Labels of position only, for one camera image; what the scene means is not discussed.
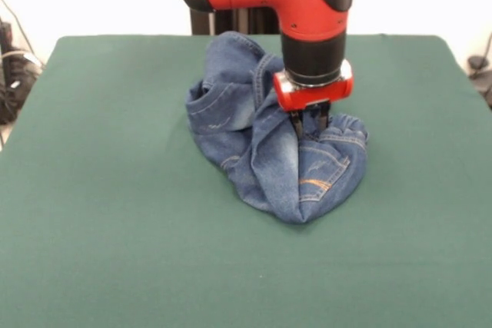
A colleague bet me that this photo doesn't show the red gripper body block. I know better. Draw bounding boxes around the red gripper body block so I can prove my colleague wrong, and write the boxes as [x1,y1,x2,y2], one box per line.
[272,59,355,111]

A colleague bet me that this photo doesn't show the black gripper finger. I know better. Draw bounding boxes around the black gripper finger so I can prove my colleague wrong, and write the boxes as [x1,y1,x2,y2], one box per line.
[317,103,332,130]
[291,110,305,137]

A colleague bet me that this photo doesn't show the blue denim jeans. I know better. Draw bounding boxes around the blue denim jeans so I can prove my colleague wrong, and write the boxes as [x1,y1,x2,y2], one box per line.
[185,31,370,226]

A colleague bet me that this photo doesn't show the black floor equipment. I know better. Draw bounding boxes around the black floor equipment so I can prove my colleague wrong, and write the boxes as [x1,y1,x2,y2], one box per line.
[467,31,492,108]

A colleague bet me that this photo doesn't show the dark green tablecloth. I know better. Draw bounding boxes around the dark green tablecloth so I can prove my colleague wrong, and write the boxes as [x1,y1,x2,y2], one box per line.
[0,34,492,328]

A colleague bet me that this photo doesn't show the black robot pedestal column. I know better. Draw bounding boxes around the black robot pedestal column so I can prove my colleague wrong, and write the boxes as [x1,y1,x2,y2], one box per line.
[189,5,282,37]

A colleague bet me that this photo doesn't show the black cable bundle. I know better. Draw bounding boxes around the black cable bundle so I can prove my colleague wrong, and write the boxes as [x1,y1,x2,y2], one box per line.
[0,20,44,125]

